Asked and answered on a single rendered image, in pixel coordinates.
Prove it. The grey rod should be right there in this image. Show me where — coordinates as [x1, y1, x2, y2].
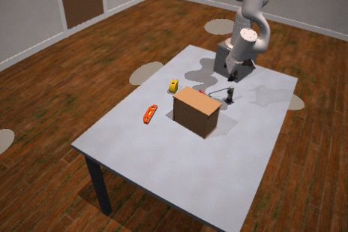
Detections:
[224, 86, 234, 105]

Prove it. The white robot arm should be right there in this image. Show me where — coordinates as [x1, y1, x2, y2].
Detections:
[225, 0, 270, 70]

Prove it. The brown wooden cabinet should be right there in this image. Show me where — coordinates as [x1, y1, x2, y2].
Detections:
[172, 86, 222, 139]

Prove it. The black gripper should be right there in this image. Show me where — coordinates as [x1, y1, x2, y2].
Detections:
[224, 53, 243, 82]

